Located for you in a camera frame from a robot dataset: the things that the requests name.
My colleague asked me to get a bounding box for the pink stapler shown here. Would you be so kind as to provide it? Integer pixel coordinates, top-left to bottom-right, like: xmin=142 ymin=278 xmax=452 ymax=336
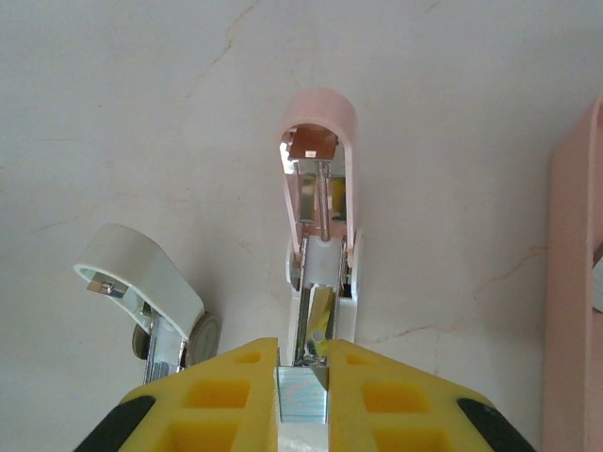
xmin=275 ymin=87 xmax=367 ymax=371

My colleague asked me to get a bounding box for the pink sponge block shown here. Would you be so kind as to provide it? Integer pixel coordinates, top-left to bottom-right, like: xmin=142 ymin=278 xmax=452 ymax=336
xmin=541 ymin=93 xmax=603 ymax=452

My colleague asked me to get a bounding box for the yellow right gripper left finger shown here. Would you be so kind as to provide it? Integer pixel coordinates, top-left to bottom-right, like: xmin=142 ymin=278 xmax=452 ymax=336
xmin=73 ymin=336 xmax=282 ymax=452

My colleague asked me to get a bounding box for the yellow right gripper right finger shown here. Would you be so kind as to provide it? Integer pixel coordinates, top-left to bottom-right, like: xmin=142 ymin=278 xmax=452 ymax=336
xmin=327 ymin=337 xmax=541 ymax=452

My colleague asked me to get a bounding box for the grey staple strip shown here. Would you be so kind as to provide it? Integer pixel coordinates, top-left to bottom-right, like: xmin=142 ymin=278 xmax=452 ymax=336
xmin=276 ymin=366 xmax=330 ymax=425
xmin=592 ymin=249 xmax=603 ymax=313

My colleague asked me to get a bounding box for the small silver metal bar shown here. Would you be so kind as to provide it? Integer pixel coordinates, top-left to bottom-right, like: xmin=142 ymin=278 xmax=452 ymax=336
xmin=73 ymin=222 xmax=222 ymax=385

